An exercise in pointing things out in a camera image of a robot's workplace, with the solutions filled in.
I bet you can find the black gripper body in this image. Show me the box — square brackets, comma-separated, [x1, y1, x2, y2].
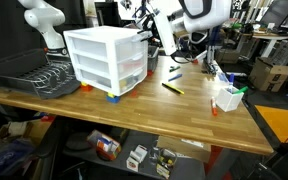
[140, 9, 161, 42]

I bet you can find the translucent drawer with white marker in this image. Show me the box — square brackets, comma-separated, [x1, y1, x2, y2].
[68, 31, 153, 63]

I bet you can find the translucent empty-looking drawer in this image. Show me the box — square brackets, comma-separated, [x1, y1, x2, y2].
[75, 52, 149, 80]

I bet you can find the translucent drawer with colourful items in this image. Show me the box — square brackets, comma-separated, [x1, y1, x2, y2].
[80, 68, 148, 95]

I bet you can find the open cardboard box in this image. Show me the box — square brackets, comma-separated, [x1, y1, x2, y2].
[0, 118, 54, 148]

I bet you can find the grey plastic bin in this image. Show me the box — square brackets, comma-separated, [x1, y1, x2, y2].
[147, 44, 160, 73]

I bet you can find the green capped white marker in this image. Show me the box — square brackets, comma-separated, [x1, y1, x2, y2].
[169, 65, 182, 73]

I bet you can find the blue pen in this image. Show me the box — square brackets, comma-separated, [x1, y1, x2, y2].
[167, 73, 183, 83]

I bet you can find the yellow highlighter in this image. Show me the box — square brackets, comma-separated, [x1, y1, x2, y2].
[166, 83, 186, 96]

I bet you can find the blue yellow toy block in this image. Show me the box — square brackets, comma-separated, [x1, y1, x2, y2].
[104, 92, 121, 104]

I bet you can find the orange toy block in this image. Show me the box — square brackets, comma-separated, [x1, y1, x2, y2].
[79, 82, 94, 93]

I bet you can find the small cardboard box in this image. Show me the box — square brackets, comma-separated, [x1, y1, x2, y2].
[215, 48, 240, 65]

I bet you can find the blue tape label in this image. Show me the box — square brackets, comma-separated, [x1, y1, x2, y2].
[218, 71, 230, 84]

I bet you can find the purple capped marker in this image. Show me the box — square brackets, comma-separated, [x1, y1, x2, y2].
[228, 73, 236, 93]

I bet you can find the orange capped white marker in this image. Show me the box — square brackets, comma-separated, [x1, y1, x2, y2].
[210, 96, 219, 117]

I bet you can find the white square pen cup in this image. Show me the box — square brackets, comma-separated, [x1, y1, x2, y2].
[215, 85, 245, 113]

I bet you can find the grey lower shelf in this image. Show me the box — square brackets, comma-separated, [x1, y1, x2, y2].
[62, 128, 207, 180]

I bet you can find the green marker in cup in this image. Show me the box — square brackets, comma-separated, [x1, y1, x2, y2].
[233, 85, 249, 96]

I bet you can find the flat cardboard sheet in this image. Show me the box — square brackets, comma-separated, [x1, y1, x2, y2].
[156, 134, 212, 163]

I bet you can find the colourful product box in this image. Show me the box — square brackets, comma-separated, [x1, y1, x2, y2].
[86, 129, 122, 162]

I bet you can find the white desk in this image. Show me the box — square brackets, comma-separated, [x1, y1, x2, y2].
[242, 31, 285, 59]

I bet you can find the small white box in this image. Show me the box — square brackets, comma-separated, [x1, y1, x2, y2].
[126, 144, 148, 173]

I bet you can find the yellow black small box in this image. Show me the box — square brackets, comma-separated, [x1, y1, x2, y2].
[155, 148, 178, 180]

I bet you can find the large cardboard box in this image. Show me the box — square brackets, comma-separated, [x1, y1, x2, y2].
[248, 56, 288, 93]

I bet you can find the black computer monitor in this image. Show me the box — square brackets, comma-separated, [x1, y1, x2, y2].
[260, 0, 288, 29]

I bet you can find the black dish rack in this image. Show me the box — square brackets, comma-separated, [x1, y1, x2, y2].
[0, 48, 82, 100]

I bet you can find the black curtain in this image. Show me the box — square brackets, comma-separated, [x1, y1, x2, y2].
[0, 0, 87, 66]

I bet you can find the orange floor mat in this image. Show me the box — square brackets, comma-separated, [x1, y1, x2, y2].
[254, 104, 288, 144]

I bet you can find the black equipment stand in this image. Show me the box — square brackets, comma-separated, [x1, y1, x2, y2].
[247, 129, 288, 180]

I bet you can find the blue plastic bag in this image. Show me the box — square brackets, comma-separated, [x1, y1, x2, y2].
[0, 138, 35, 177]

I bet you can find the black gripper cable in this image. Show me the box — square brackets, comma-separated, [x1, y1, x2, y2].
[169, 49, 194, 65]

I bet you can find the white plastic drawer cabinet frame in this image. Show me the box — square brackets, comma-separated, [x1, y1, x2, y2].
[62, 25, 149, 98]

